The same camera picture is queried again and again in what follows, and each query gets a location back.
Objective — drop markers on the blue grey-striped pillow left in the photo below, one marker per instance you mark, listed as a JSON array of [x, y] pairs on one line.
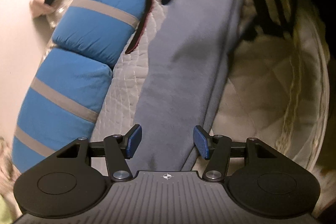
[[61, 105]]

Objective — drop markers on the blue grey-striped pillow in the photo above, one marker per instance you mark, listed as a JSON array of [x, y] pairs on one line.
[[98, 29], [61, 105]]

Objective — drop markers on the grey quilted bedspread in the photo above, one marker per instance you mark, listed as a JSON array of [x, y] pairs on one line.
[[277, 91]]

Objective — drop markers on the grey-blue fleece sweatpants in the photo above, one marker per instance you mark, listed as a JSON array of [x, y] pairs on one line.
[[188, 68]]

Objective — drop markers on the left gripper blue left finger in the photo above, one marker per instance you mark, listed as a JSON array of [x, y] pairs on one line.
[[119, 148]]

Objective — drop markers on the blue grey-striped pillow right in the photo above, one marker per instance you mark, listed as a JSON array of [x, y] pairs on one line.
[[98, 29]]

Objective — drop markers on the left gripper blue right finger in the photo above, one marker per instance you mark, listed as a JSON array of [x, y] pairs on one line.
[[216, 150]]

